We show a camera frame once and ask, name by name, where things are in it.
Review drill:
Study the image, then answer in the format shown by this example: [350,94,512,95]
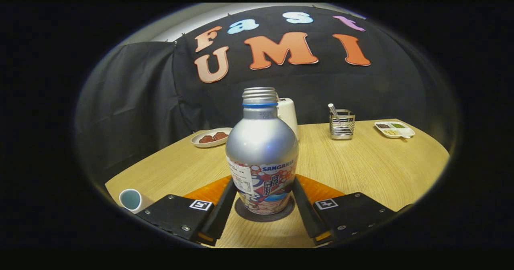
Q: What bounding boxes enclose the round brown coaster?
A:
[235,196,296,222]

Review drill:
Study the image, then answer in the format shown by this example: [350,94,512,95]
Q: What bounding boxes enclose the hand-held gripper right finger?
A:
[292,177,398,244]

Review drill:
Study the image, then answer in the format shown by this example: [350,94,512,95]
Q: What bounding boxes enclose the metal wire holder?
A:
[329,109,356,140]

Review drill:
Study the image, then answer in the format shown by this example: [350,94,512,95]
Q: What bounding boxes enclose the white divided tray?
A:
[374,121,416,139]

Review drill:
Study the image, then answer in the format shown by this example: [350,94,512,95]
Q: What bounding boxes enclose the wooden table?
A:
[105,120,450,248]

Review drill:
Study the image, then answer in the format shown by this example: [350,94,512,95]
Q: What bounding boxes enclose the red snack pieces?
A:
[199,132,229,144]

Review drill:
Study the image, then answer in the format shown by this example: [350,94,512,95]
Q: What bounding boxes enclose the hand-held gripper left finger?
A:
[137,177,237,246]

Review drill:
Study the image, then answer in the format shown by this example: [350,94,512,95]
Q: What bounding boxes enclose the white small appliance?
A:
[276,97,300,141]

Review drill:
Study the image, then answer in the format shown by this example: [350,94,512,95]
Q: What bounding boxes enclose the white cup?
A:
[119,189,155,214]

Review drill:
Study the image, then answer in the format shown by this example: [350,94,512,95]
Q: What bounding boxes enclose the silver juice bottle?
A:
[225,87,300,215]

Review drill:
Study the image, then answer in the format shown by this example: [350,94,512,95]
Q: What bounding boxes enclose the white oval plate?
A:
[191,127,233,148]

